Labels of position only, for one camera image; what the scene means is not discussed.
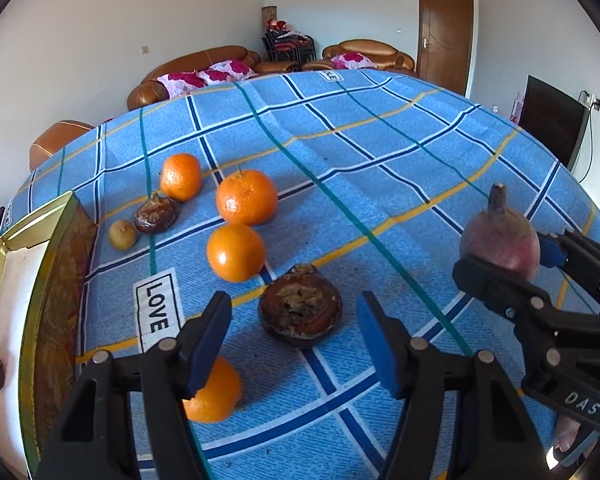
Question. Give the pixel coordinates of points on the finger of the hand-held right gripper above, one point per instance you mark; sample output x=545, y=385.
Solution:
x=552, y=252
x=490, y=280

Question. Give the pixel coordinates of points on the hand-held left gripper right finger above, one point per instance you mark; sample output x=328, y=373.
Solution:
x=380, y=347

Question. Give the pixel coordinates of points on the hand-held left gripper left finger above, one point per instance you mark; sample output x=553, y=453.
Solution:
x=211, y=345

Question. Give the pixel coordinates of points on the large brown mangosteen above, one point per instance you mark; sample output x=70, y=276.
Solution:
x=300, y=312

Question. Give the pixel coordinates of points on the orange with stem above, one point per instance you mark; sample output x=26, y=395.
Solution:
x=246, y=203

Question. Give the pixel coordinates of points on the gold tin tray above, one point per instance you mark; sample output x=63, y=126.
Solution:
x=55, y=320

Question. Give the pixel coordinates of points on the person's right hand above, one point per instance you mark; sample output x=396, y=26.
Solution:
x=572, y=435

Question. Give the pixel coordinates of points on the black television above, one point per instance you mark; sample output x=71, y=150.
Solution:
x=552, y=120

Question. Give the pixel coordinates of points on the small yellowish fruit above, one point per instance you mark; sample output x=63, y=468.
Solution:
x=123, y=234

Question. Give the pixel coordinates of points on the blue plaid tablecloth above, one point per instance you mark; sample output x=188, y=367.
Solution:
x=380, y=160

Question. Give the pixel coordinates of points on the brown wooden door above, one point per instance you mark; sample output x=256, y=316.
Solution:
x=445, y=35

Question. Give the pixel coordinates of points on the brown leather armchair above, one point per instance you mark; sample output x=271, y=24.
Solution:
x=360, y=46
x=55, y=140

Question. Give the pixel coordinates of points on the pink floral cushion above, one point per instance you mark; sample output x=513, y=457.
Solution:
x=352, y=60
x=180, y=82
x=228, y=69

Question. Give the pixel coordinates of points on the long brown leather sofa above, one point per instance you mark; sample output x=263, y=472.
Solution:
x=200, y=57

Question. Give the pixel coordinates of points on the stacked dark chairs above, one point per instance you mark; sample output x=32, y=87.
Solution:
x=287, y=45

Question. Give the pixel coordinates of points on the tall patterned vase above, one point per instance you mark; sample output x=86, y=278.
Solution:
x=268, y=14

